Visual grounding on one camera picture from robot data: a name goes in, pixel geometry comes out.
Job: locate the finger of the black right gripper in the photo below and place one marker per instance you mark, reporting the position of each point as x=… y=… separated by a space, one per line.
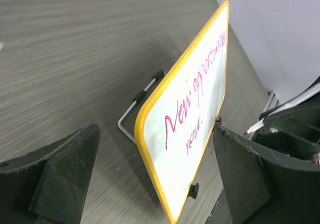
x=294 y=132

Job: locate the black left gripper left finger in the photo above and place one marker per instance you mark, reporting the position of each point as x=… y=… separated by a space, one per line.
x=49 y=185

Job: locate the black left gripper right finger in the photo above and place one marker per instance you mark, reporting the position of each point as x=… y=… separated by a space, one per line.
x=264 y=186

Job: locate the yellow framed whiteboard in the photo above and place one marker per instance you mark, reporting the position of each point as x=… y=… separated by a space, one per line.
x=174 y=125

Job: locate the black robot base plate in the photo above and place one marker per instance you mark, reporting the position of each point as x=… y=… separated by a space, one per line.
x=220 y=213

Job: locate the black wire whiteboard stand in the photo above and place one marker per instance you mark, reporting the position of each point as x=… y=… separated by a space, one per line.
x=194 y=188

